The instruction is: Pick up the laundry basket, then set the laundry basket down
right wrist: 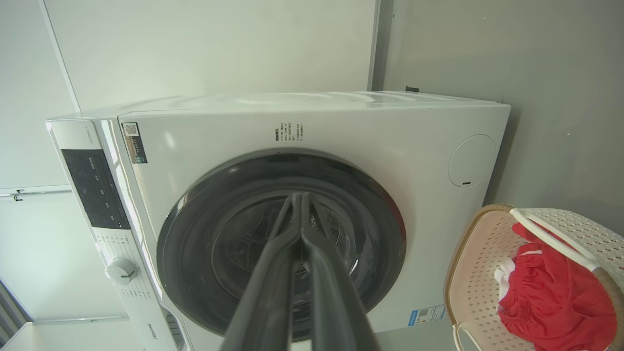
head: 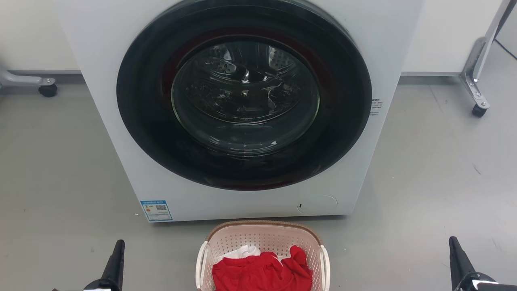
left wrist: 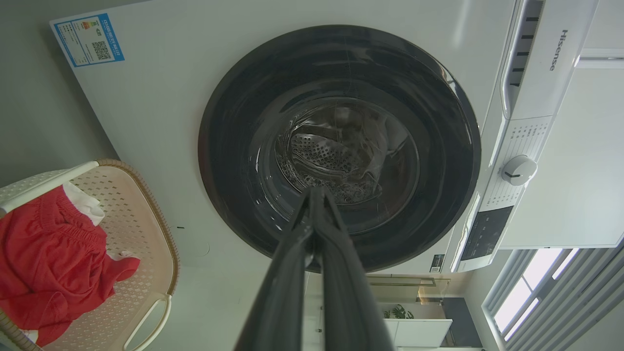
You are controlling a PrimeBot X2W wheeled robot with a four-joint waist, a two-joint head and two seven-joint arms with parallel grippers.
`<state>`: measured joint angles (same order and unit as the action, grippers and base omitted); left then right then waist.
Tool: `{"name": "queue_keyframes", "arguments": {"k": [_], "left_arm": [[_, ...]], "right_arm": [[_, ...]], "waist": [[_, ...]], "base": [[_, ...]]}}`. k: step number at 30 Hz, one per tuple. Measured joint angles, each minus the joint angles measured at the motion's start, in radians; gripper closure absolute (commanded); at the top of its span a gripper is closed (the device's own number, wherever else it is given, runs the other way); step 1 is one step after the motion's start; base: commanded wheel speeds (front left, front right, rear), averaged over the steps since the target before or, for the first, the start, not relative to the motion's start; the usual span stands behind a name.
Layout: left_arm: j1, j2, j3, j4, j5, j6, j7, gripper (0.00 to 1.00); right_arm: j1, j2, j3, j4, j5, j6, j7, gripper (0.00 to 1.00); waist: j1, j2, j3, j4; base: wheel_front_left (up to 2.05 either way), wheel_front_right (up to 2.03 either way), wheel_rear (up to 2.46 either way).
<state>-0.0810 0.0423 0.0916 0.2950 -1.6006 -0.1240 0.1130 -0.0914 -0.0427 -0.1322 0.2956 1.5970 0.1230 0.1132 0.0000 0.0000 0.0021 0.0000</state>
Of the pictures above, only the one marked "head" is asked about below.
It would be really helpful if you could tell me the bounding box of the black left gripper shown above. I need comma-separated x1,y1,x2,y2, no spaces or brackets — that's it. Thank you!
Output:
83,240,125,291

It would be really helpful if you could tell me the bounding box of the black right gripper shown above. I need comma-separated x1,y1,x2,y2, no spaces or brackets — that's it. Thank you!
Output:
449,236,517,291

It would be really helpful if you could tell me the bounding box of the beige perforated plastic laundry basket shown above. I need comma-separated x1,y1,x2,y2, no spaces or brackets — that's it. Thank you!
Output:
195,220,331,291

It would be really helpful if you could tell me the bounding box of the blue energy label sticker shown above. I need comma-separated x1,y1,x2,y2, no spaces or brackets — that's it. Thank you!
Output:
140,200,173,222

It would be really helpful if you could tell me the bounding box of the white garment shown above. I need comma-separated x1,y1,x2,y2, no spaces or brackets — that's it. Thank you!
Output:
218,245,261,263

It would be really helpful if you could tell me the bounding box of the round black washing machine door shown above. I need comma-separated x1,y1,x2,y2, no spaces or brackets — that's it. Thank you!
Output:
116,0,372,191

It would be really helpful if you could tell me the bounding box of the red garment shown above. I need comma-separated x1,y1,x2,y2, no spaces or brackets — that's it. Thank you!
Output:
212,245,313,291

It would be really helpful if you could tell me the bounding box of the round white filter cover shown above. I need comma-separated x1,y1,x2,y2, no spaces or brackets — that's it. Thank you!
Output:
297,195,338,214

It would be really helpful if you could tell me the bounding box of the white front-load washing machine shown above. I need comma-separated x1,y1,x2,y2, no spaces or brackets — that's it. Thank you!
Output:
55,0,425,223

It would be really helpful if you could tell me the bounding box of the grey metal stand leg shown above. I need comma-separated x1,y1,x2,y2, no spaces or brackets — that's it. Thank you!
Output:
460,0,517,110
0,67,56,87

